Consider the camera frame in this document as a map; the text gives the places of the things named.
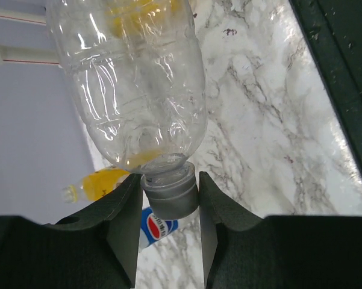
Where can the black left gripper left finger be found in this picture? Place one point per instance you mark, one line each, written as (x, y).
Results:
(96, 247)

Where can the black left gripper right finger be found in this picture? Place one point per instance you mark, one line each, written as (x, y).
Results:
(242, 250)

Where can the clear bottle blue label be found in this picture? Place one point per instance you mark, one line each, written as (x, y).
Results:
(153, 229)

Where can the yellow bottle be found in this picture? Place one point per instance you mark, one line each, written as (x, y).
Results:
(94, 186)

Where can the white ribbed bottle cap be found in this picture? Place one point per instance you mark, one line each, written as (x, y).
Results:
(172, 195)

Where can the small clear bottle white cap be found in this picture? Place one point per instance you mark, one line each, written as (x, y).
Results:
(137, 77)

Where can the white PVC pipe frame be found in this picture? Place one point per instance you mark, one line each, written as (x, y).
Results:
(11, 54)

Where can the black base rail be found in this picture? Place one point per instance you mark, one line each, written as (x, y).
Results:
(333, 32)

